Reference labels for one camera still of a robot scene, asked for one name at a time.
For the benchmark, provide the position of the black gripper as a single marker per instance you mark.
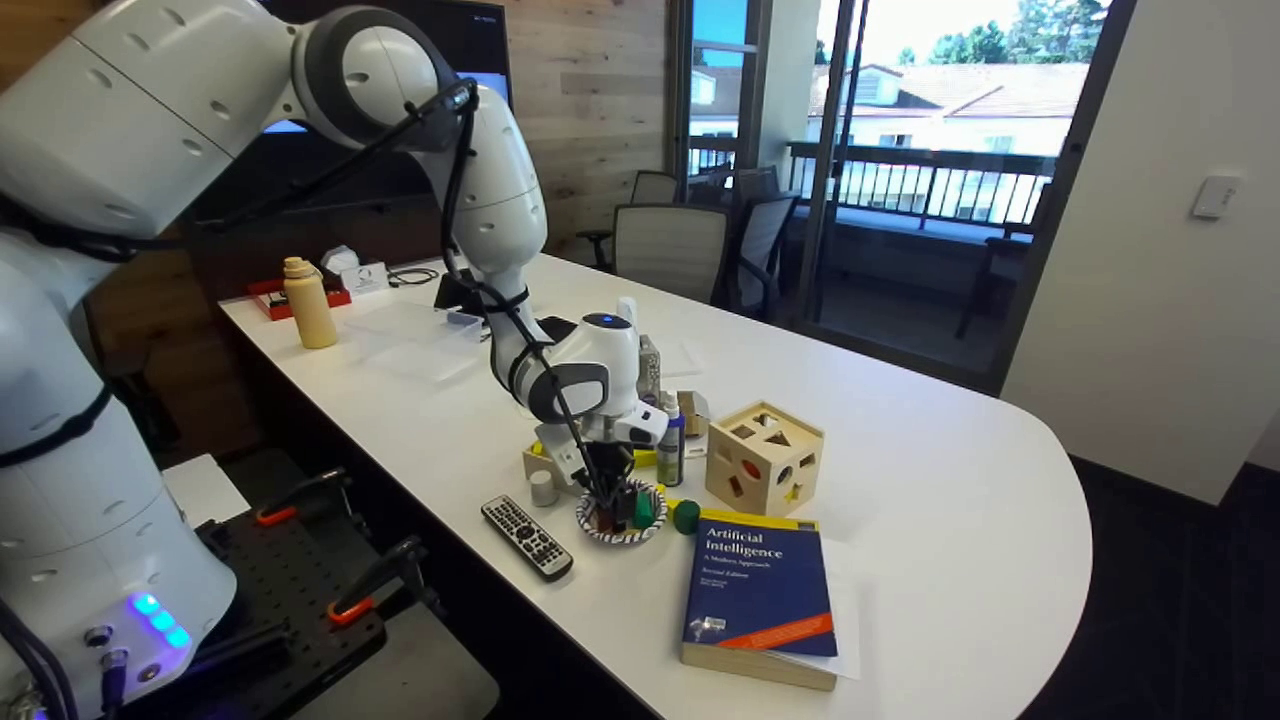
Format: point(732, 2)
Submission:
point(603, 445)

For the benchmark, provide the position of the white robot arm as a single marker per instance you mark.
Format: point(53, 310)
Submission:
point(130, 117)

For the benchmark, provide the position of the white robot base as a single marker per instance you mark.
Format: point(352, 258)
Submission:
point(100, 578)

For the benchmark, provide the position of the blue patterned white bowl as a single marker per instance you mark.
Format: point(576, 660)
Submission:
point(627, 526)

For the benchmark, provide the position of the white round cup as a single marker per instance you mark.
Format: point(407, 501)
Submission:
point(546, 489)

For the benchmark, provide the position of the small clear glue bottle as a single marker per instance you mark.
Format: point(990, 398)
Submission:
point(670, 454)

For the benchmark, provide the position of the green round block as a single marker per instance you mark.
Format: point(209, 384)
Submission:
point(684, 517)

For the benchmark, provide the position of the black white remote control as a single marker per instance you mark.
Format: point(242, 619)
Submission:
point(525, 537)

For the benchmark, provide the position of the wooden shape sorter cube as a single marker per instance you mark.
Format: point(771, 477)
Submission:
point(766, 463)

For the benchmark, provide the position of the blue hardcover book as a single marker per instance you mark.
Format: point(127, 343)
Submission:
point(757, 600)

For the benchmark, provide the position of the grey office chair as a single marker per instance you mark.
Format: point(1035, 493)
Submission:
point(699, 249)

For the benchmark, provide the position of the tan plastic bottle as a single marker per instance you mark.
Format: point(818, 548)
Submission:
point(319, 329)

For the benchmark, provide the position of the red flat tray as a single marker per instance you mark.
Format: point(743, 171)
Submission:
point(287, 301)

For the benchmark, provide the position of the black clamp orange handle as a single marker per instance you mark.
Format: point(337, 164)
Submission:
point(403, 561)
point(291, 504)

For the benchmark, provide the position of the white wall light switch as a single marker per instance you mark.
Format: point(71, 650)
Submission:
point(1213, 198)

